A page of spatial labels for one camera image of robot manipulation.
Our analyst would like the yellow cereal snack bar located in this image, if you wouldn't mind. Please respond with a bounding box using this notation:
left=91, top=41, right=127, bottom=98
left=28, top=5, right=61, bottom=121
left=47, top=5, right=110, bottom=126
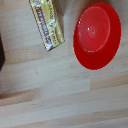
left=28, top=0, right=66, bottom=52

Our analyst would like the red plastic bowl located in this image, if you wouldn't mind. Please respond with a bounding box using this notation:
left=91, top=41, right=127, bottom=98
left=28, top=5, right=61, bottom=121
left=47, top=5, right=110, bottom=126
left=72, top=2, right=122, bottom=71

